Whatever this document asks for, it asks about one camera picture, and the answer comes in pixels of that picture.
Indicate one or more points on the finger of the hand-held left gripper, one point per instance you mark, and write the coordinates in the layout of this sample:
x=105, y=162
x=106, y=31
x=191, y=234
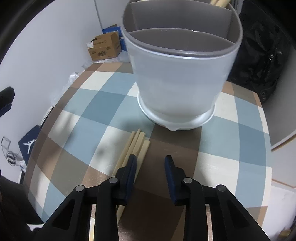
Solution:
x=7, y=96

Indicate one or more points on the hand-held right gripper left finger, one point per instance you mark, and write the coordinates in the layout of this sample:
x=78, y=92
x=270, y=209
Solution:
x=130, y=176

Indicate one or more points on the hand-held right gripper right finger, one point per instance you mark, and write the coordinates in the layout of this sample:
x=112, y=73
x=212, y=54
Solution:
x=168, y=180

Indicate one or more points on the bundle of wooden chopsticks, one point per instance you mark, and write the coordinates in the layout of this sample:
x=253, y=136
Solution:
x=138, y=143

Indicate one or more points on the white grey utensil holder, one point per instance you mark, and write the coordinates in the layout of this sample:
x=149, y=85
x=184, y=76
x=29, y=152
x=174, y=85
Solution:
x=178, y=88

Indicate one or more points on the clear plastic case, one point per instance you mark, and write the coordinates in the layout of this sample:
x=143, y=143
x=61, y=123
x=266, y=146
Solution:
x=5, y=143

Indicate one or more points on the navy box with white figure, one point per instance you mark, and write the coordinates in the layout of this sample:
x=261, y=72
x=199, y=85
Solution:
x=30, y=143

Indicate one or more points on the clear plastic bag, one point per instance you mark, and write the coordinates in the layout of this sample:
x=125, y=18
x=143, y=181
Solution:
x=72, y=77
x=101, y=63

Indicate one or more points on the checked tablecloth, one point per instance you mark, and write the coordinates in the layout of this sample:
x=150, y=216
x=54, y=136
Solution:
x=92, y=111

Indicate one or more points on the person's dark clothing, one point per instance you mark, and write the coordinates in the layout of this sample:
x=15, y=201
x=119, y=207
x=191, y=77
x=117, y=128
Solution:
x=13, y=204

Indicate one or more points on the cardboard box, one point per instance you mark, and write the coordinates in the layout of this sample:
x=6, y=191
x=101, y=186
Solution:
x=104, y=46

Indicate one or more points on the blue box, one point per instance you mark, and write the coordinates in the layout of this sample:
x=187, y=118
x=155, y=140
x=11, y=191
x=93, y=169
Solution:
x=110, y=29

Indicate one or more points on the black backpack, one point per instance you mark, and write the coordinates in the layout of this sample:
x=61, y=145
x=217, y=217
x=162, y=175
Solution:
x=259, y=58

